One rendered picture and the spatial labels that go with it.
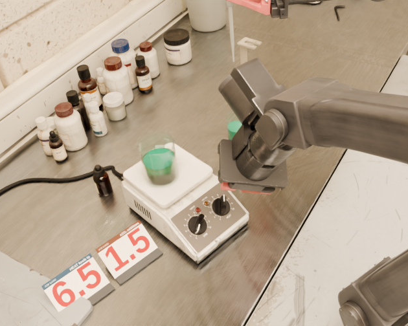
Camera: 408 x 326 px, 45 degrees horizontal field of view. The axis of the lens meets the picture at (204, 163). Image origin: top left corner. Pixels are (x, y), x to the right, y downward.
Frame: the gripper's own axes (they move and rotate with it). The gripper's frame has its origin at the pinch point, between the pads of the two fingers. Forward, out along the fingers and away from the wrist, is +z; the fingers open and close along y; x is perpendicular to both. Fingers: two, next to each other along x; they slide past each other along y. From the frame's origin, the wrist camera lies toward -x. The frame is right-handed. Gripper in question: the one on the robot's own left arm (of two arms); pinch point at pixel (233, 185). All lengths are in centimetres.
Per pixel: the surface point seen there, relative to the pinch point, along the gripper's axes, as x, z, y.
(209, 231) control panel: 5.7, 7.2, 2.0
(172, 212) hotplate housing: 2.9, 7.4, 8.3
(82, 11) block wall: -53, 29, 27
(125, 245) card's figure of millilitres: 7.7, 12.6, 15.2
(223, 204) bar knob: 1.4, 5.5, 0.1
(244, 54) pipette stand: -39.7, 16.7, -9.3
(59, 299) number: 17.0, 12.9, 24.8
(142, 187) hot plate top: -1.6, 9.1, 13.4
